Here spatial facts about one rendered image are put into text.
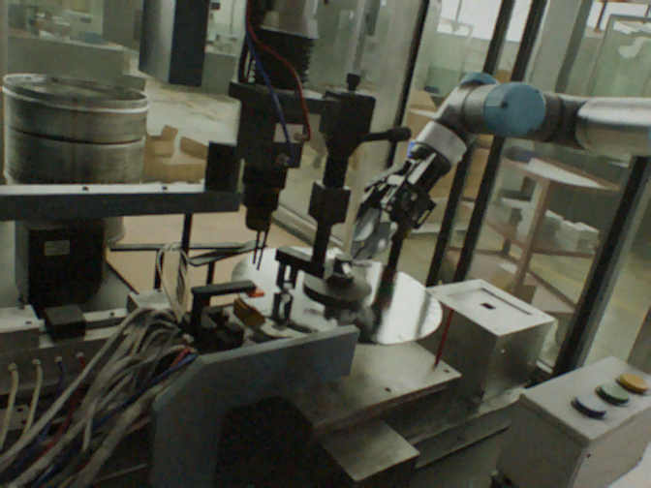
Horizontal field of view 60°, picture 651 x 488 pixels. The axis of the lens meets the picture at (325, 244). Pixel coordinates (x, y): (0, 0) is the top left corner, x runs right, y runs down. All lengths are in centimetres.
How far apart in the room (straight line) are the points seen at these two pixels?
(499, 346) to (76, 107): 94
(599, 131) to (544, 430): 42
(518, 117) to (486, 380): 46
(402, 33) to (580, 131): 65
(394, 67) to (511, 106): 64
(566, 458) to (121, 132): 104
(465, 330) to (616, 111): 44
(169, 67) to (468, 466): 71
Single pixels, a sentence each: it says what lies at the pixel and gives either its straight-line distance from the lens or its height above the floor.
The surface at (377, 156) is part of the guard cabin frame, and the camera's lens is 146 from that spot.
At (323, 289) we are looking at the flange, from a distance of 86.
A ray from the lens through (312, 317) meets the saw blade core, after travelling 79.
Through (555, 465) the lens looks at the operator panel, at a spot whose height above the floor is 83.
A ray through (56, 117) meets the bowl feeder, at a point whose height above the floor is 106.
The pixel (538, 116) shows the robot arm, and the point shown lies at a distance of 87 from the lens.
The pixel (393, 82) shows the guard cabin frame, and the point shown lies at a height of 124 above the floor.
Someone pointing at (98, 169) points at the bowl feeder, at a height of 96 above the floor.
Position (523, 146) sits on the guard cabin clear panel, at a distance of 122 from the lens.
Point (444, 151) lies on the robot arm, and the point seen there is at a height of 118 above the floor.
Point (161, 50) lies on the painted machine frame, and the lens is 82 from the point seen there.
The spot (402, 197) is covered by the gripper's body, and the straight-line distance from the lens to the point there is 90.
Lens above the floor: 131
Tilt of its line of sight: 19 degrees down
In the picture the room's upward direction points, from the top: 11 degrees clockwise
